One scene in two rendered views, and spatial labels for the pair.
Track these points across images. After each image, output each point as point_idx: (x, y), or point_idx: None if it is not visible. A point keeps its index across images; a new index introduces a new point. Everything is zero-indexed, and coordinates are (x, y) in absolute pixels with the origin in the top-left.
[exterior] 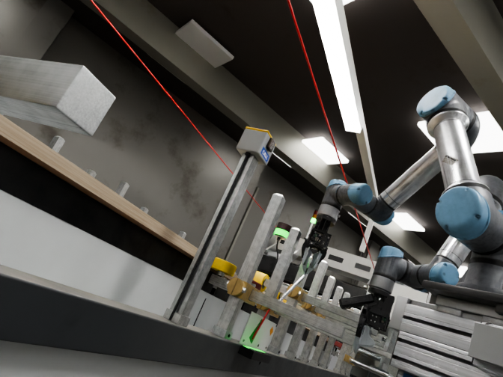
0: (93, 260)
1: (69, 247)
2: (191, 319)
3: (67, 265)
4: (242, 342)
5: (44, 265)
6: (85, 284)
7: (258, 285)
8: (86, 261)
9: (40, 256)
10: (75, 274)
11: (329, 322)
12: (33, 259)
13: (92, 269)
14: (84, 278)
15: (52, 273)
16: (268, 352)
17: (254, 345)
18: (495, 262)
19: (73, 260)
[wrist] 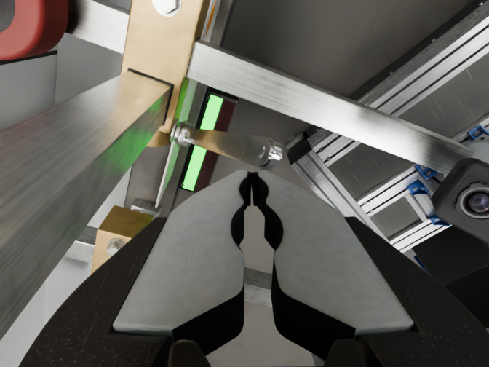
0: (6, 341)
1: (6, 365)
2: (25, 81)
3: (17, 344)
4: (175, 161)
5: (22, 350)
6: (24, 313)
7: (44, 40)
8: (9, 343)
9: (18, 360)
10: (20, 330)
11: None
12: (20, 360)
13: (13, 329)
14: (20, 321)
15: (24, 340)
16: (229, 5)
17: (191, 102)
18: None
19: (12, 348)
